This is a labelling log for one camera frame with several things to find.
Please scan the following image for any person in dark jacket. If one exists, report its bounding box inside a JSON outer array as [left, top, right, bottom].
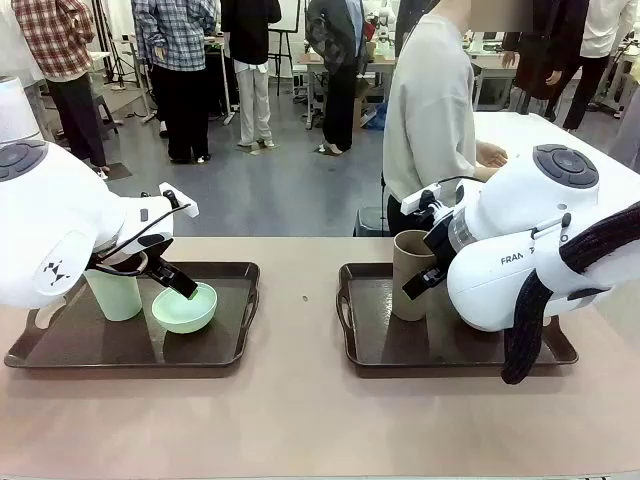
[[304, 0, 372, 157]]

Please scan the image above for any light green bowl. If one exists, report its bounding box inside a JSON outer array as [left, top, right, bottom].
[[151, 282, 219, 335]]

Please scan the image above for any white background workbench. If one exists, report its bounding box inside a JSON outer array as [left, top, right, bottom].
[[293, 49, 396, 131]]

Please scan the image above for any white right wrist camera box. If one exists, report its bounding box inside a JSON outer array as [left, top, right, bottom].
[[400, 183, 444, 216]]

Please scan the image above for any tall light green cup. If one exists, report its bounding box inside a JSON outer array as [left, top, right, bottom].
[[82, 267, 142, 322]]

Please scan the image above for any person in black top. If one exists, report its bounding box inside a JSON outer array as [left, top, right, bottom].
[[221, 0, 283, 149]]

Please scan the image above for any person in red plaid shirt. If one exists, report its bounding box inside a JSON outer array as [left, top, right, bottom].
[[10, 0, 110, 181]]

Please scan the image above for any black braided cable sleeve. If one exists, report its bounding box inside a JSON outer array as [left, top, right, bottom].
[[500, 202, 640, 386]]

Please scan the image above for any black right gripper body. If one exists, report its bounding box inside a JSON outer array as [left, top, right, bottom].
[[422, 207, 460, 276]]

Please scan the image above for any whiteboard easel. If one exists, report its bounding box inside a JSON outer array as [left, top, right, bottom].
[[267, 0, 304, 96]]

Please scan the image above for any person in white shirt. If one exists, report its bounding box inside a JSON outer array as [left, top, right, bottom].
[[562, 0, 639, 134]]

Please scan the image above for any black right camera cable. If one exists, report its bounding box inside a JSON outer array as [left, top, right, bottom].
[[433, 173, 499, 201]]

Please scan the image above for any tall brown cup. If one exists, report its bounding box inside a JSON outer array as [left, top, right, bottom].
[[392, 229, 444, 322]]

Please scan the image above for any person's right hand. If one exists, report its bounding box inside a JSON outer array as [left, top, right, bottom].
[[475, 140, 509, 169]]

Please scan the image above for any blue bag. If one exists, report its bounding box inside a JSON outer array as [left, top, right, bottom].
[[359, 101, 390, 131]]

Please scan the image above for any black left camera cable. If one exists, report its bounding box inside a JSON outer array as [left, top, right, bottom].
[[92, 190, 194, 262]]

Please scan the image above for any black camera cable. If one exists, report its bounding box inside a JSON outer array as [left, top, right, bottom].
[[92, 190, 194, 262], [433, 173, 499, 201]]

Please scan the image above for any black tripod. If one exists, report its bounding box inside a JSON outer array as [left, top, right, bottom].
[[102, 32, 152, 125]]

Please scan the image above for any person in black dress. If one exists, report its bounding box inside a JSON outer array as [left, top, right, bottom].
[[501, 0, 569, 124]]

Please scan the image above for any person in blue plaid shirt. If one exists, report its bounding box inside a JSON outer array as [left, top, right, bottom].
[[130, 0, 222, 165]]

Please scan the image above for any dark brown serving tray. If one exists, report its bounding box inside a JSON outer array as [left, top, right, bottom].
[[335, 262, 580, 380], [3, 261, 262, 370]]

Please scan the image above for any person in grey shirt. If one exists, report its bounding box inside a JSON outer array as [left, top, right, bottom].
[[382, 0, 521, 237]]

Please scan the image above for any grey plastic stool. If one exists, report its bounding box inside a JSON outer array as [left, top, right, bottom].
[[354, 207, 392, 237]]

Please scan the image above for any white cylindrical appliance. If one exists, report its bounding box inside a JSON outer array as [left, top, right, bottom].
[[0, 77, 42, 145]]

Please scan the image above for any white side table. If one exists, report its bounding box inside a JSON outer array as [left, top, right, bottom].
[[472, 110, 640, 176]]

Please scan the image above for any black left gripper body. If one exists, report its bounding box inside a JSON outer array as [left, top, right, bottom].
[[92, 247, 167, 281]]

